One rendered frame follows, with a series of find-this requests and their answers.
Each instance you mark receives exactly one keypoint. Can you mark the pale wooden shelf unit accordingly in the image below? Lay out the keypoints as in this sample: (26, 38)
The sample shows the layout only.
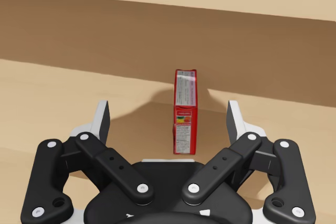
(78, 51)

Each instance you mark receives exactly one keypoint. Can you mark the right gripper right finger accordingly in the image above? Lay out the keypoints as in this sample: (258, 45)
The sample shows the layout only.
(223, 163)

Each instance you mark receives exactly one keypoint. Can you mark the red carton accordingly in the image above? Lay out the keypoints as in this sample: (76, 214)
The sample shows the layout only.
(185, 111)

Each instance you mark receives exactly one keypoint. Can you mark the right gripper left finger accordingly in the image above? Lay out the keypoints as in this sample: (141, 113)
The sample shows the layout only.
(113, 163)

